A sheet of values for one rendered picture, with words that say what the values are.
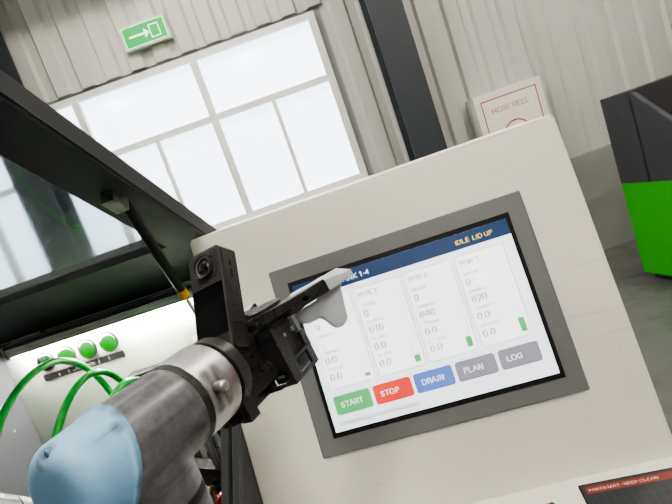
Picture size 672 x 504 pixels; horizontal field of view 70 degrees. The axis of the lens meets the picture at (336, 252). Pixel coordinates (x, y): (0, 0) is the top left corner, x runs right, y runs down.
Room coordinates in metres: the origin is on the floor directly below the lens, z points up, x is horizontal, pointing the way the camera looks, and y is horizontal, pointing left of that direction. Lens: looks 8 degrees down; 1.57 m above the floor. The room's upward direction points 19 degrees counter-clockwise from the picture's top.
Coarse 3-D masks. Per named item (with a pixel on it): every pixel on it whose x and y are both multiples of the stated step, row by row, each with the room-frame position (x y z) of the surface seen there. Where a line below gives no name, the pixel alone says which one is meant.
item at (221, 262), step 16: (208, 256) 0.48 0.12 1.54; (224, 256) 0.48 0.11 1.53; (192, 272) 0.49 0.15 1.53; (208, 272) 0.47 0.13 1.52; (224, 272) 0.47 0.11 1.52; (192, 288) 0.48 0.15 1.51; (208, 288) 0.47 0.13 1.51; (224, 288) 0.46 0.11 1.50; (240, 288) 0.48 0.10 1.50; (208, 304) 0.46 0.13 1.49; (224, 304) 0.45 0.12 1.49; (240, 304) 0.47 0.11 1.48; (208, 320) 0.46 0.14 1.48; (224, 320) 0.45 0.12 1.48; (240, 320) 0.45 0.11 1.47; (208, 336) 0.45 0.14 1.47; (224, 336) 0.44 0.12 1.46; (240, 336) 0.44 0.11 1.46
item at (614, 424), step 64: (512, 128) 0.84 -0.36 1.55; (384, 192) 0.87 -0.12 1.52; (448, 192) 0.84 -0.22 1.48; (576, 192) 0.80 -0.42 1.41; (256, 256) 0.90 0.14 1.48; (576, 256) 0.78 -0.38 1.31; (576, 320) 0.76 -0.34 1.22; (640, 384) 0.72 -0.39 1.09; (256, 448) 0.83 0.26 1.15; (384, 448) 0.79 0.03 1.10; (448, 448) 0.76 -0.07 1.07; (512, 448) 0.74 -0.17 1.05; (576, 448) 0.72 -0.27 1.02; (640, 448) 0.70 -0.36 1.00
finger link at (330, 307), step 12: (324, 276) 0.53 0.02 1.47; (336, 276) 0.53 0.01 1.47; (348, 276) 0.55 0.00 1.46; (300, 288) 0.53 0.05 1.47; (336, 288) 0.53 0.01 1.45; (324, 300) 0.52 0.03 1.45; (336, 300) 0.53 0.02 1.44; (300, 312) 0.50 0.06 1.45; (312, 312) 0.51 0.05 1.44; (324, 312) 0.52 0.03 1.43; (336, 312) 0.52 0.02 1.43; (336, 324) 0.52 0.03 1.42
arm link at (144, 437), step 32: (160, 384) 0.35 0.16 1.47; (192, 384) 0.36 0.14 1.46; (96, 416) 0.31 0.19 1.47; (128, 416) 0.31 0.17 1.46; (160, 416) 0.33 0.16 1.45; (192, 416) 0.34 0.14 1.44; (64, 448) 0.28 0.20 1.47; (96, 448) 0.29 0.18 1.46; (128, 448) 0.30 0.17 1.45; (160, 448) 0.31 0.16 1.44; (192, 448) 0.34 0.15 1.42; (32, 480) 0.29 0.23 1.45; (64, 480) 0.28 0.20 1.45; (96, 480) 0.27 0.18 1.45; (128, 480) 0.29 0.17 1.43; (160, 480) 0.31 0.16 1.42; (192, 480) 0.33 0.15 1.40
